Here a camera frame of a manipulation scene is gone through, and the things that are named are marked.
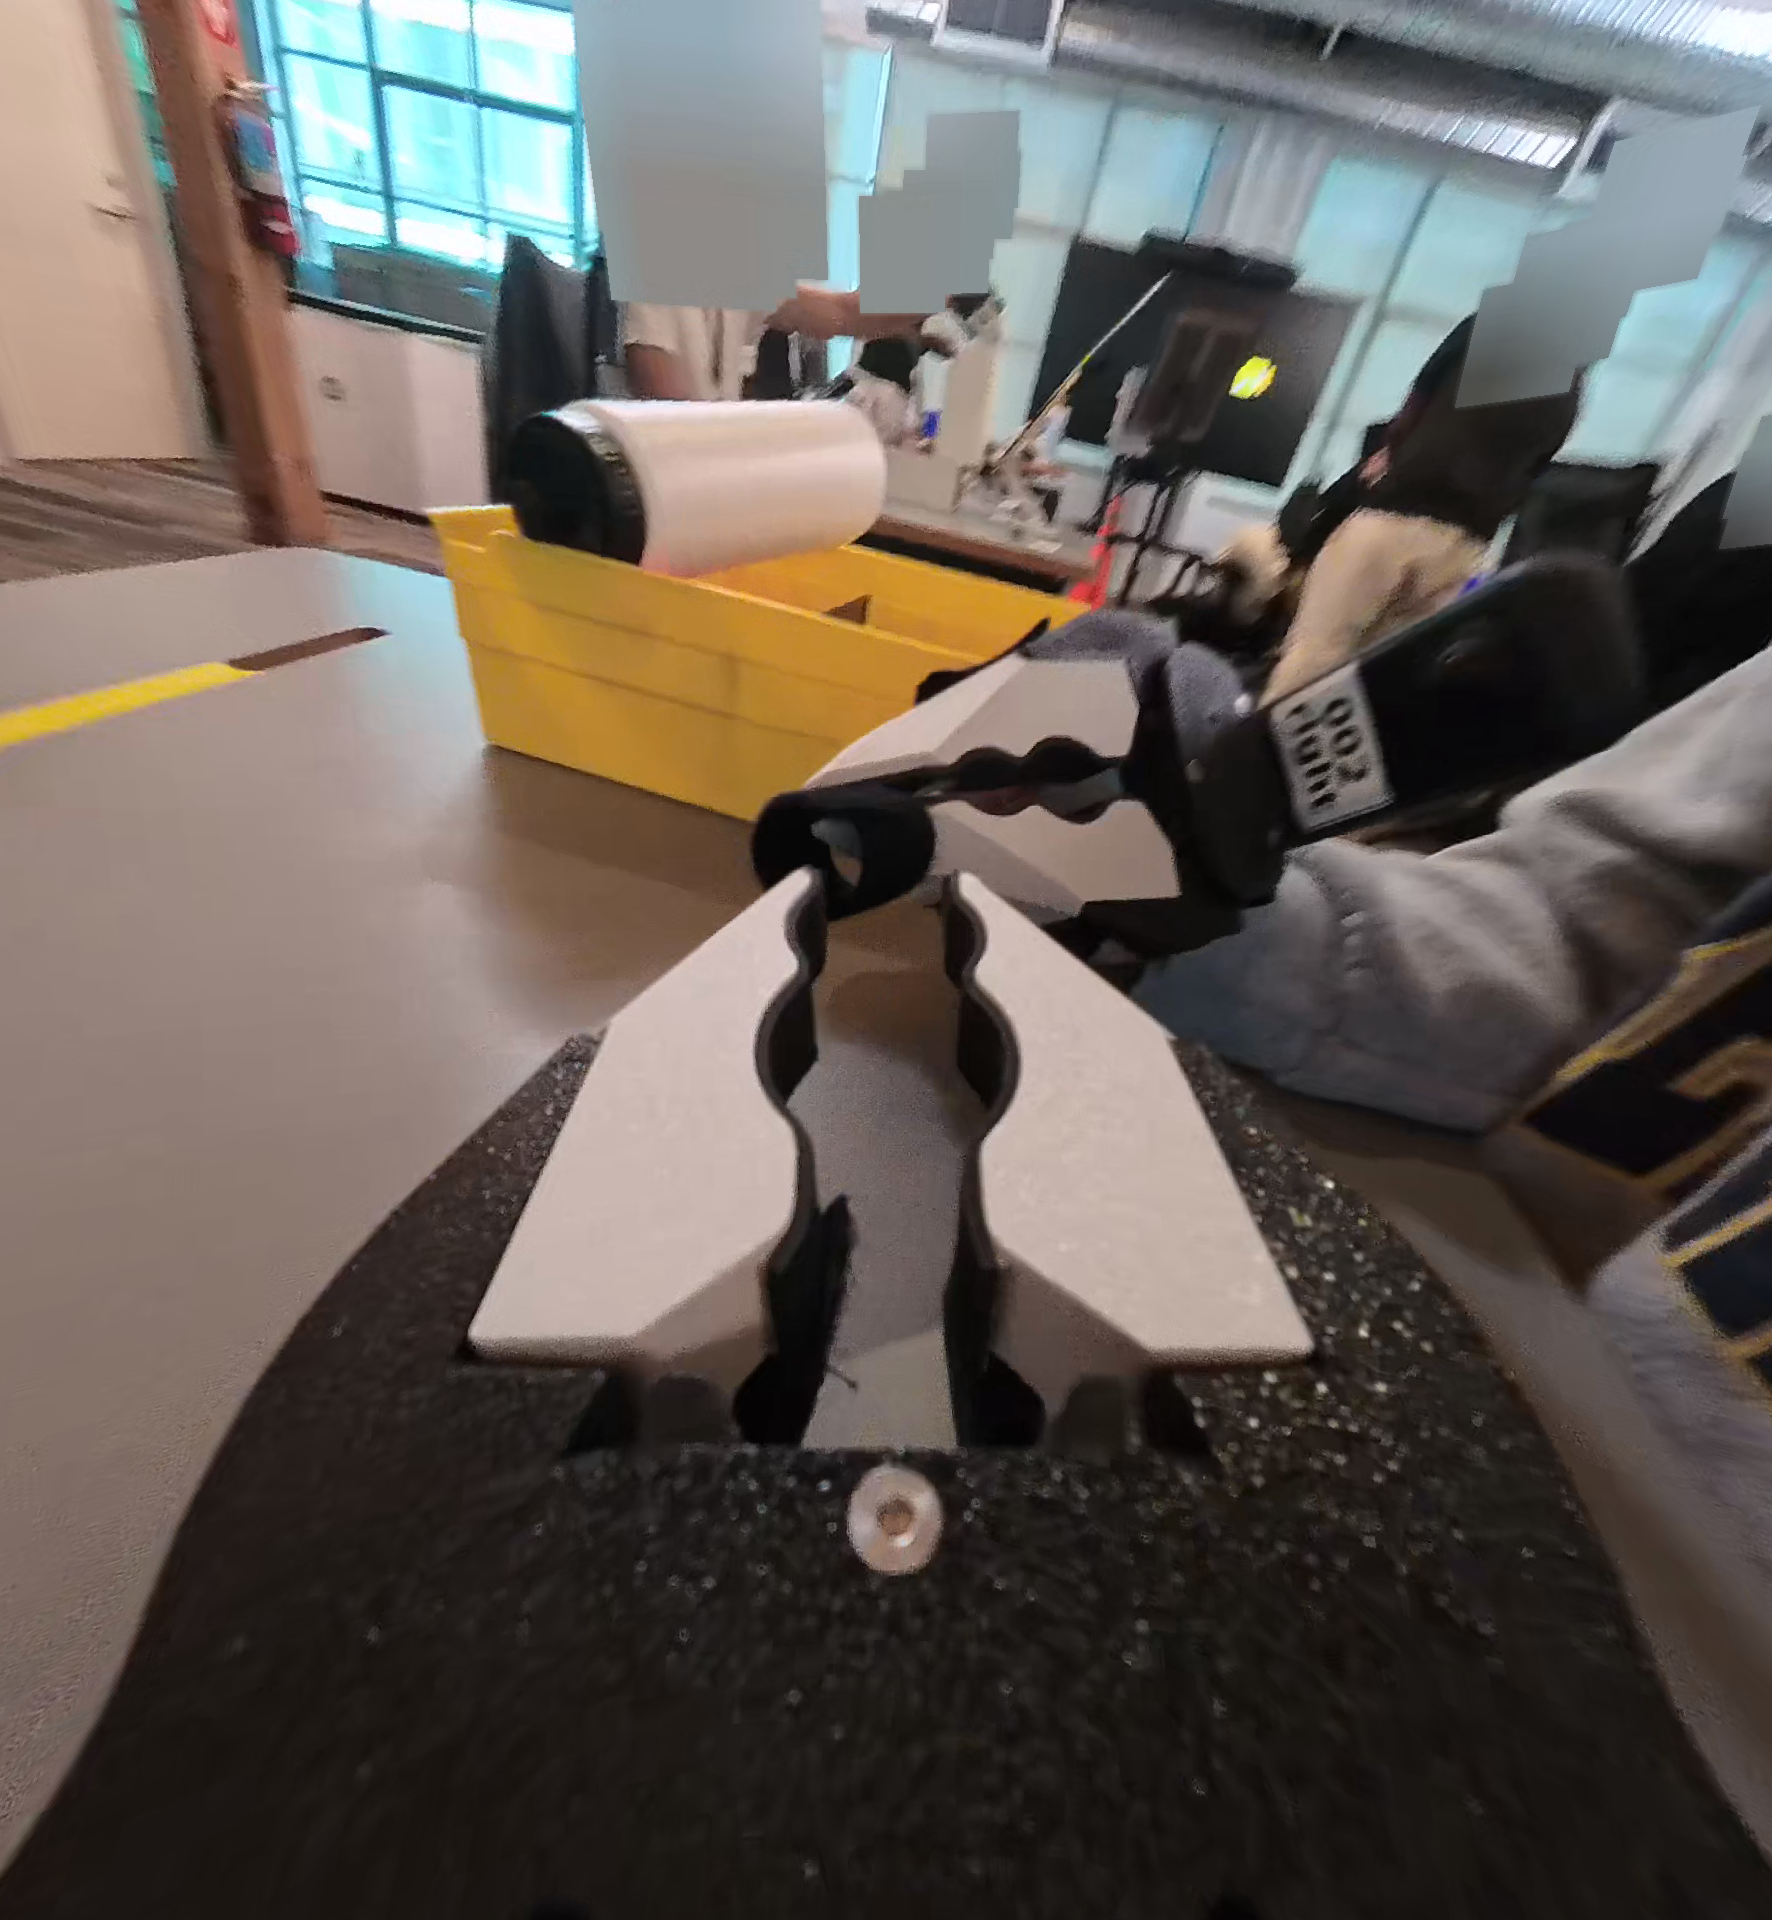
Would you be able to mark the yellow tape strip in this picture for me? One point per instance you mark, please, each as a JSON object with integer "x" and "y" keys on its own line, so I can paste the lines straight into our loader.
{"x": 75, "y": 708}

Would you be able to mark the grey printed sweatshirt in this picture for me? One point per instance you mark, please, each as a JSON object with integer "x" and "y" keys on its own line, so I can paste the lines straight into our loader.
{"x": 1735, "y": 1200}

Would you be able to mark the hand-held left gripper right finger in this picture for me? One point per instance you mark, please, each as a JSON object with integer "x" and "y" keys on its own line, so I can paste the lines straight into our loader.
{"x": 1126, "y": 1184}

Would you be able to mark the person's right forearm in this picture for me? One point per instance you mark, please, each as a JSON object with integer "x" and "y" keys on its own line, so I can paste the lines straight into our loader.
{"x": 1550, "y": 933}

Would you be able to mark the white cabinet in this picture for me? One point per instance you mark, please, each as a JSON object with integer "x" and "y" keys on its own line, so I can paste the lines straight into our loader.
{"x": 388, "y": 403}

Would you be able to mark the black wall screen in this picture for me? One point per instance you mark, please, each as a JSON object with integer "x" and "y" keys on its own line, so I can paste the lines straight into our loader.
{"x": 1324, "y": 420}

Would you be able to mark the yellow plastic bin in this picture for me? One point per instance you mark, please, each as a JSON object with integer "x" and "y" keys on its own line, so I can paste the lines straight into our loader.
{"x": 596, "y": 676}

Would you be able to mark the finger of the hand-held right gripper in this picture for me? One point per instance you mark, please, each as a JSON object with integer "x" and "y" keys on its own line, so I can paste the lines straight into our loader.
{"x": 1068, "y": 851}
{"x": 1005, "y": 708}

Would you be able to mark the brown wooden post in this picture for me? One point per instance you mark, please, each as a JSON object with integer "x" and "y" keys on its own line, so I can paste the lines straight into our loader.
{"x": 233, "y": 373}

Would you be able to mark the large window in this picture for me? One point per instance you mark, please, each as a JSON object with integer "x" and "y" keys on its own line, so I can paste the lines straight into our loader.
{"x": 418, "y": 139}

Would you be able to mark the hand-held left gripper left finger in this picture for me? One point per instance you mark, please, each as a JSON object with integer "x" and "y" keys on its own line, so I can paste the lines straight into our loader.
{"x": 641, "y": 1172}

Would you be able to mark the white roll with black end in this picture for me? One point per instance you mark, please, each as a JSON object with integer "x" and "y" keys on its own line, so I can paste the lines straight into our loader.
{"x": 752, "y": 479}

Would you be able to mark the white door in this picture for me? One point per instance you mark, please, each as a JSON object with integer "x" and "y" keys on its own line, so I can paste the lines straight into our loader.
{"x": 51, "y": 224}

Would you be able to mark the black hanging jacket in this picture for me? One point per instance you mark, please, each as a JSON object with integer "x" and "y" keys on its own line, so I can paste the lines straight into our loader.
{"x": 541, "y": 359}

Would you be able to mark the silver ventilation duct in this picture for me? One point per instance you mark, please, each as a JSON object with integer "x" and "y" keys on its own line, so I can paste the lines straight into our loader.
{"x": 1428, "y": 107}

